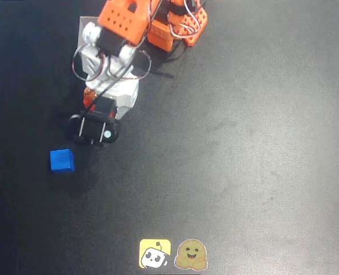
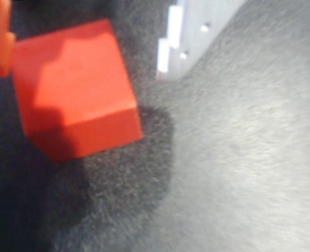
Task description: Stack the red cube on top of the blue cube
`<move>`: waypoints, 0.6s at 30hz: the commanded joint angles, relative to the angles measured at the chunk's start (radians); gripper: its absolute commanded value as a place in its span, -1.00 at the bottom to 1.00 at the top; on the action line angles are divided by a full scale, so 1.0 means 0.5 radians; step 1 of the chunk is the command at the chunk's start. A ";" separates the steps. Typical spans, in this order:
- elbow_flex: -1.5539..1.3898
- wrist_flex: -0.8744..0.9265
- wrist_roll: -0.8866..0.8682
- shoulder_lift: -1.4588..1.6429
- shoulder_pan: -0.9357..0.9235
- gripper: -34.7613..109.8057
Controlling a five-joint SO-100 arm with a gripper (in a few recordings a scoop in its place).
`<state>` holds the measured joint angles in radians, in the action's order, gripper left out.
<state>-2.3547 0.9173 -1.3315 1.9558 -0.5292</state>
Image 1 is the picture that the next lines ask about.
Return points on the black table mat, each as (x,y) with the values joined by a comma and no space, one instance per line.
(243,143)

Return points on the yellow robot face sticker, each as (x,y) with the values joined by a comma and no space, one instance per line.
(155,253)

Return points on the blue cube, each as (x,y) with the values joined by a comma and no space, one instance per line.
(61,161)

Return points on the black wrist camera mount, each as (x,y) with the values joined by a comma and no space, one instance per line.
(91,129)

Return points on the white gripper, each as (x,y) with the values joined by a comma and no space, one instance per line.
(92,129)

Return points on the smiling hugging face sticker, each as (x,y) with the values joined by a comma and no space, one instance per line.
(190,255)

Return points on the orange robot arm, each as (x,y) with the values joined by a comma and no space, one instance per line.
(123,23)

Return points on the red cube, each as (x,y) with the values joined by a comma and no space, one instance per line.
(112,114)

